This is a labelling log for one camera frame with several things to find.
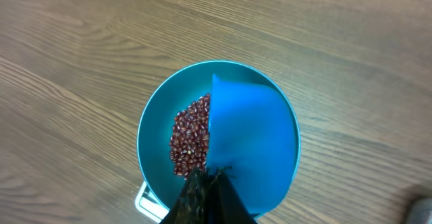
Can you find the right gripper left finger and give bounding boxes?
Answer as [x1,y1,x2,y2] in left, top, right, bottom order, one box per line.
[160,167,209,224]

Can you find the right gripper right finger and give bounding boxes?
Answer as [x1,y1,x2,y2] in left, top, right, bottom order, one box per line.
[212,173,257,224]

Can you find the blue measuring scoop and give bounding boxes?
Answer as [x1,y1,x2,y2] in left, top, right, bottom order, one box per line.
[207,76,299,214]

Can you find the white kitchen scale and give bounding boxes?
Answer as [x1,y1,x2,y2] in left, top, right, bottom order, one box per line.
[134,181,169,223]

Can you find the red beans in bowl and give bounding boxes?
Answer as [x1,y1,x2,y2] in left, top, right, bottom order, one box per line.
[169,93,211,179]

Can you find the teal bowl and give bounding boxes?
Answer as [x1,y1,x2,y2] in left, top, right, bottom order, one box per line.
[136,60,301,211]

